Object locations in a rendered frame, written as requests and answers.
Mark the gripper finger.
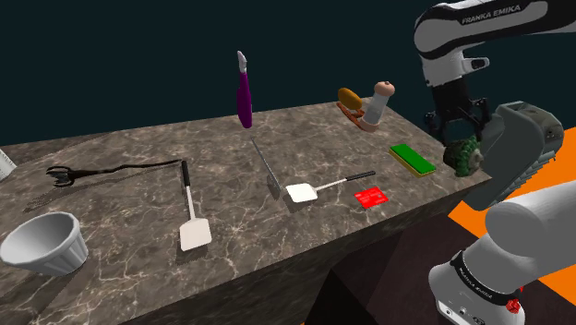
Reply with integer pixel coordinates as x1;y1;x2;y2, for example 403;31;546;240
467;96;493;144
424;111;448;146

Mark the green and yellow sponge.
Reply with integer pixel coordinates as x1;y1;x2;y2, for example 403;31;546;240
388;142;438;179

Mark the grey machine with green wheel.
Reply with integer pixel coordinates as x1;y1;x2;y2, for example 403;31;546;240
442;100;566;211

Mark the wooden and glass pepper mill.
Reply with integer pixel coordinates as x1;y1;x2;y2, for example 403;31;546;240
359;80;397;134

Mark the brown oval brush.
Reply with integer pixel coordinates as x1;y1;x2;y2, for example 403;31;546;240
335;87;366;130

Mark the red card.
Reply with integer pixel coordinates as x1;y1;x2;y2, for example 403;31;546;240
353;186;390;211

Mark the thin silver spatula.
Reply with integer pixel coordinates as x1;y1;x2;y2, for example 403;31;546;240
249;136;283;193

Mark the purple peeler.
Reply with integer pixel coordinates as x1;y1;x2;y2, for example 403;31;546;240
235;50;254;130

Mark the white ribbed bowl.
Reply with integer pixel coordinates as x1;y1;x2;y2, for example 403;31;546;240
0;211;90;277

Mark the white flat object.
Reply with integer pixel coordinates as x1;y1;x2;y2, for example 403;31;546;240
0;148;18;183

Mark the small white spatula black handle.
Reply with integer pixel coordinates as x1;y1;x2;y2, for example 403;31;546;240
284;170;378;204

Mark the large white spatula black handle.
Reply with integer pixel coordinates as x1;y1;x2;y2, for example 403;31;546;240
178;160;213;253

